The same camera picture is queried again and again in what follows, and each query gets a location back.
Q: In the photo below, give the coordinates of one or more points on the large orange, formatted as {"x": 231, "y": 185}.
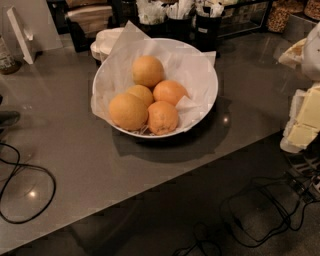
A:
{"x": 128, "y": 111}

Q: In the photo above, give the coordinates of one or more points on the white sign stand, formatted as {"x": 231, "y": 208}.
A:
{"x": 24, "y": 37}

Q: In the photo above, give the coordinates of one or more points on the black cup with napkins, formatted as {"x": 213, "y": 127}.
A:
{"x": 152, "y": 17}

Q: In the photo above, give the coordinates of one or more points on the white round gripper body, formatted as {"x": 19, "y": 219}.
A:
{"x": 312, "y": 55}

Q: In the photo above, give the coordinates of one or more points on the white paper liner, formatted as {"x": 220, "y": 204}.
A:
{"x": 186, "y": 70}

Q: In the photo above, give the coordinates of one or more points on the glass bottle with label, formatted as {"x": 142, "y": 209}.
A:
{"x": 8, "y": 64}

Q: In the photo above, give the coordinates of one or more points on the stack of white plates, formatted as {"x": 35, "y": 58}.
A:
{"x": 105, "y": 40}

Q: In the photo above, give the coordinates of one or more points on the black cup with packets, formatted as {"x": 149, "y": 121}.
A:
{"x": 179, "y": 13}

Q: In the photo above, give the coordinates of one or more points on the black cup with sachets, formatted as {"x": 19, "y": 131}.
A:
{"x": 207, "y": 23}

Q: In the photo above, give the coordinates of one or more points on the dark object at left edge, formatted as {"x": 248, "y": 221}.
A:
{"x": 8, "y": 118}

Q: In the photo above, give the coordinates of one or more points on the white bowl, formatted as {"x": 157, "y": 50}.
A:
{"x": 206, "y": 96}

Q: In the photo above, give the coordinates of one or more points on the power strip on floor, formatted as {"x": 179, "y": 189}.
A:
{"x": 303, "y": 187}

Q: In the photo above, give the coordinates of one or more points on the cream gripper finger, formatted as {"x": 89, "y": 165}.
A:
{"x": 292, "y": 57}
{"x": 304, "y": 120}

